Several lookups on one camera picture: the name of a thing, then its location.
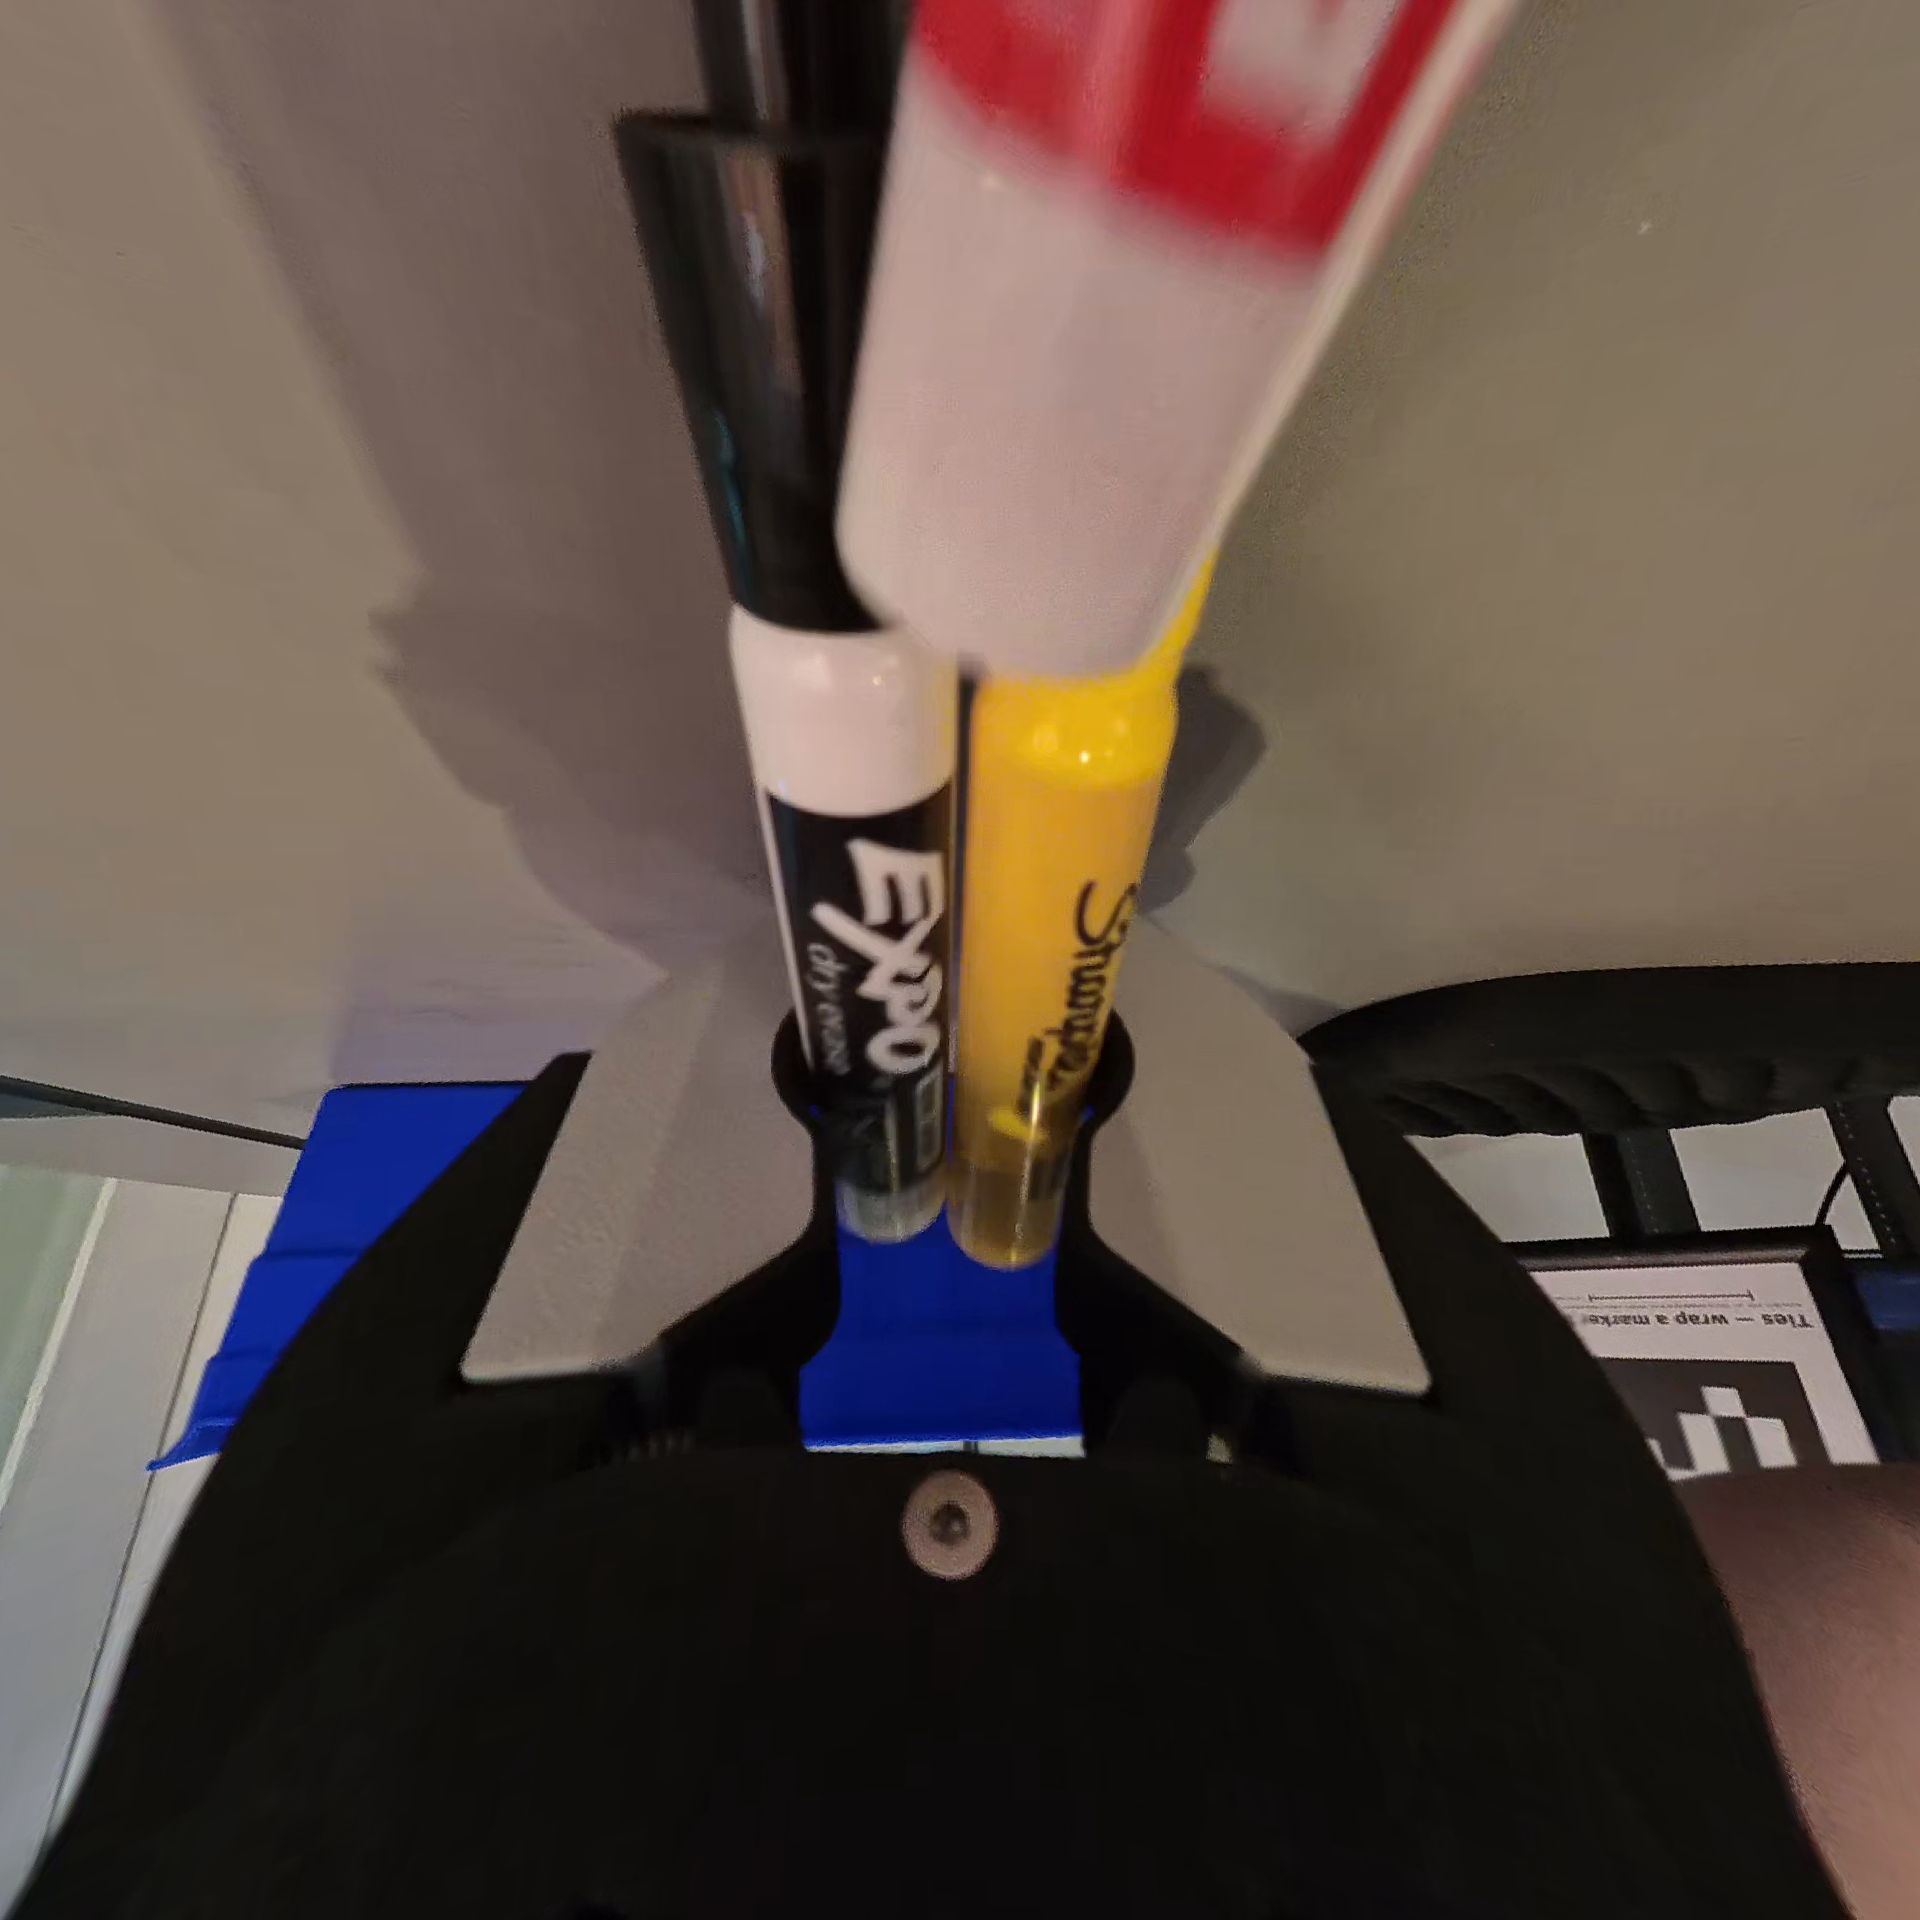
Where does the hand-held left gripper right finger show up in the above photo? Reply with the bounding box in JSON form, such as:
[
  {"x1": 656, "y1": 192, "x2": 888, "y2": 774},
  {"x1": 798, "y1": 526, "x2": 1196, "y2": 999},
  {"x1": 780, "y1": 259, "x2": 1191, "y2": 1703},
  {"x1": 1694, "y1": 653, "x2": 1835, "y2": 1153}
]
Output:
[{"x1": 1047, "y1": 933, "x2": 1439, "y2": 1441}]

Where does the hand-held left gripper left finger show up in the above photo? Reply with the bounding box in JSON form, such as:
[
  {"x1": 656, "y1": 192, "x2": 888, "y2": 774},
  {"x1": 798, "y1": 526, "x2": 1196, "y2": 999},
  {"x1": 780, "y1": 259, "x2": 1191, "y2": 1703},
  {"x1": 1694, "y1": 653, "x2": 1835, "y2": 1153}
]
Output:
[{"x1": 450, "y1": 952, "x2": 840, "y2": 1441}]

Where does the black dry-erase marker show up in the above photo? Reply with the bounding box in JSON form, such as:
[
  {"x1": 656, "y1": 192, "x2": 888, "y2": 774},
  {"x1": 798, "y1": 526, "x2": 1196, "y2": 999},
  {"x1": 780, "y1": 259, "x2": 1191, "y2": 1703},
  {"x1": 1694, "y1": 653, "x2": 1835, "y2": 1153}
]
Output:
[{"x1": 614, "y1": 0, "x2": 958, "y2": 1244}]

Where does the yellow highlighter marker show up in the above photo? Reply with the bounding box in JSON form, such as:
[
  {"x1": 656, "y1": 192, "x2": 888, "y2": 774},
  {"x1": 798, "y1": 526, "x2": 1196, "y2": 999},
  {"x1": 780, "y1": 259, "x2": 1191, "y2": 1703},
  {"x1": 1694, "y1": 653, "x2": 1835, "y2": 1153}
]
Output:
[{"x1": 951, "y1": 555, "x2": 1221, "y2": 1278}]

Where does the red dry-erase marker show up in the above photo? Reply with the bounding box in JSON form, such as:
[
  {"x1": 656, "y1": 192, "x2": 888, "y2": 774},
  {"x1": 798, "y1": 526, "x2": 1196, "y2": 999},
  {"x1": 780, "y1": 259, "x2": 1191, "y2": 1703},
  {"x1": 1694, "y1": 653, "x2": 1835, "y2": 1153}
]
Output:
[{"x1": 831, "y1": 0, "x2": 1526, "y2": 675}]

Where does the person's left forearm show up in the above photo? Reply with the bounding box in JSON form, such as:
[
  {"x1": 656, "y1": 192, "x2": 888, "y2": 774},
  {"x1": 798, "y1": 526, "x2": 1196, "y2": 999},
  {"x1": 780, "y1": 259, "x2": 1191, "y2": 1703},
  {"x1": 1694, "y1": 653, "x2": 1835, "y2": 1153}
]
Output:
[{"x1": 1669, "y1": 1464, "x2": 1920, "y2": 1920}]

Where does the blue plastic bin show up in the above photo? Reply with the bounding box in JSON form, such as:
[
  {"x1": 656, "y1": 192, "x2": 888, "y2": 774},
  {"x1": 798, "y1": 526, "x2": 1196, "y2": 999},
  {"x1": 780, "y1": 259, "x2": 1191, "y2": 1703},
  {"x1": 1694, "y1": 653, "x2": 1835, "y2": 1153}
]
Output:
[{"x1": 145, "y1": 1083, "x2": 1085, "y2": 1473}]

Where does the black metal frame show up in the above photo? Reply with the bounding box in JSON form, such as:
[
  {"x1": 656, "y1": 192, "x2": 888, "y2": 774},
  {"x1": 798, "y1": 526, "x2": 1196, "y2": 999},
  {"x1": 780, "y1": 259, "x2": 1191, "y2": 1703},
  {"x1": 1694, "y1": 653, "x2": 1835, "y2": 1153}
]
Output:
[{"x1": 1587, "y1": 1097, "x2": 1920, "y2": 1254}]

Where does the white printed card black frame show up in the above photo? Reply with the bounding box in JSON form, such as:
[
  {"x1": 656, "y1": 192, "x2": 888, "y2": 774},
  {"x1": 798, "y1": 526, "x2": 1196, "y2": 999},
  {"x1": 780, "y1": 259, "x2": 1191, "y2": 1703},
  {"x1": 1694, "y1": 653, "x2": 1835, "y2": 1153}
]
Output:
[{"x1": 1513, "y1": 1226, "x2": 1885, "y2": 1476}]

